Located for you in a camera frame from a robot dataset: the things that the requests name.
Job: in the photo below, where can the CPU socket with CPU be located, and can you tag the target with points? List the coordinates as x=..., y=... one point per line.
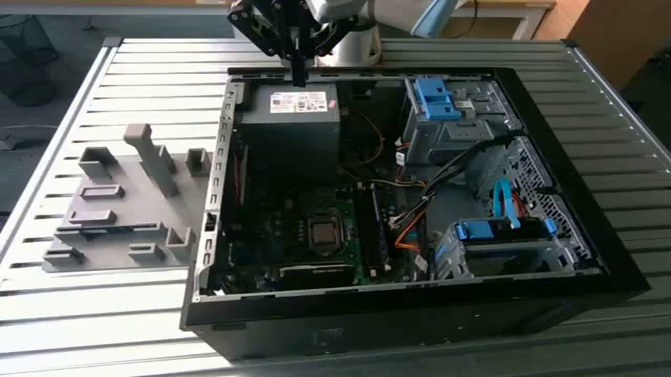
x=322, y=233

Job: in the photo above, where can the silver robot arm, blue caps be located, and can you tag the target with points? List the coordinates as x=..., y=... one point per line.
x=357, y=47

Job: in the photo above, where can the green motherboard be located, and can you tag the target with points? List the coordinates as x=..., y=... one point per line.
x=273, y=235

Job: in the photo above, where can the black graphics card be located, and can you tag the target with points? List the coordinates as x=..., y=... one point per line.
x=316, y=275

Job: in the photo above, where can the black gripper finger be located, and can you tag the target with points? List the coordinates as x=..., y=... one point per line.
x=336, y=35
x=262, y=39

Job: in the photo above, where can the blue plastic drive latch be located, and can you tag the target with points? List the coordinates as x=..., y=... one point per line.
x=436, y=110

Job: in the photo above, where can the hard disk in blue carrier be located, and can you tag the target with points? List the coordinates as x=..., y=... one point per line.
x=480, y=229

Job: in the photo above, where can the grey power supply unit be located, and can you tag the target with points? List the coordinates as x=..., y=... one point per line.
x=294, y=118

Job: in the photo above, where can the installed RAM stick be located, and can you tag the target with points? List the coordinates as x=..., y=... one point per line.
x=382, y=231

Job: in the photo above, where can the metal drive cage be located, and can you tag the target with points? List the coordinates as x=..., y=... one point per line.
x=462, y=133

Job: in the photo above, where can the black PC case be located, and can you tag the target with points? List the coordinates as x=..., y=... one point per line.
x=368, y=326

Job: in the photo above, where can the grey parts rack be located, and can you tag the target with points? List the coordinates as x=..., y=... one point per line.
x=131, y=220

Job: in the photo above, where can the metal disk bay cage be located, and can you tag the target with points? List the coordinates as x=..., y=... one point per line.
x=504, y=247

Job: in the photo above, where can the wooden cabinet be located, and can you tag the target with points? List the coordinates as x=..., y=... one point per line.
x=604, y=31

